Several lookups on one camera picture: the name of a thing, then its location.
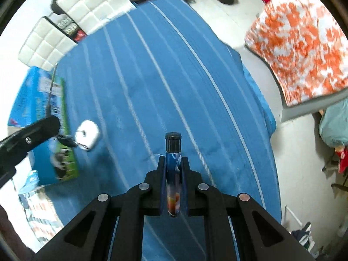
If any orange floral cloth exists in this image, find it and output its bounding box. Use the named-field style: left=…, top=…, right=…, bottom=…
left=244, top=0, right=348, bottom=106

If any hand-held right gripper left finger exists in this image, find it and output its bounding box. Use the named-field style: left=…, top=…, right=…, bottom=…
left=35, top=156, right=167, bottom=261

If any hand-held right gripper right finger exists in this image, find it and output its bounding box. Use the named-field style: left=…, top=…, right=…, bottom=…
left=181, top=156, right=317, bottom=261

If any dark cloth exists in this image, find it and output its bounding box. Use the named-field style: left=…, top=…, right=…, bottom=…
left=291, top=221, right=316, bottom=251

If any person's left forearm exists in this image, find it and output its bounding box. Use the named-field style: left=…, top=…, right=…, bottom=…
left=0, top=204, right=36, bottom=261

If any plaid blanket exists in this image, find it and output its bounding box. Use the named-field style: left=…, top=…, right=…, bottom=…
left=18, top=170, right=65, bottom=253

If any white earbud case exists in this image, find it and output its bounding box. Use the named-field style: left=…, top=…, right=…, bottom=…
left=75, top=120, right=100, bottom=151

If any blue striped tablecloth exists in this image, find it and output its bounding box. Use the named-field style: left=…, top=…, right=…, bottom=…
left=46, top=0, right=280, bottom=261

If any bunch of keys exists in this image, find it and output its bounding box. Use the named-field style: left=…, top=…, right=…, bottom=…
left=45, top=62, right=78, bottom=149

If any printed lighter with black cap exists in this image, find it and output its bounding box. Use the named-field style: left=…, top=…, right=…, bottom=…
left=165, top=132, right=182, bottom=218

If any white quilted chair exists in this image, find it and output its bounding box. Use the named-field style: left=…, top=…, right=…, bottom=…
left=52, top=0, right=135, bottom=34
left=18, top=16, right=75, bottom=71

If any grey chair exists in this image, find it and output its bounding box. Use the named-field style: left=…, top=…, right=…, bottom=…
left=280, top=89, right=348, bottom=122

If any teal cloth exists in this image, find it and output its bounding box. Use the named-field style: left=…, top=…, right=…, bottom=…
left=319, top=105, right=348, bottom=148

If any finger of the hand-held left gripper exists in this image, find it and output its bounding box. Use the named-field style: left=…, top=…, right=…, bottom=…
left=0, top=115, right=61, bottom=189

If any blue cardboard box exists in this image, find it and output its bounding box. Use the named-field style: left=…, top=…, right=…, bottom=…
left=8, top=67, right=80, bottom=181

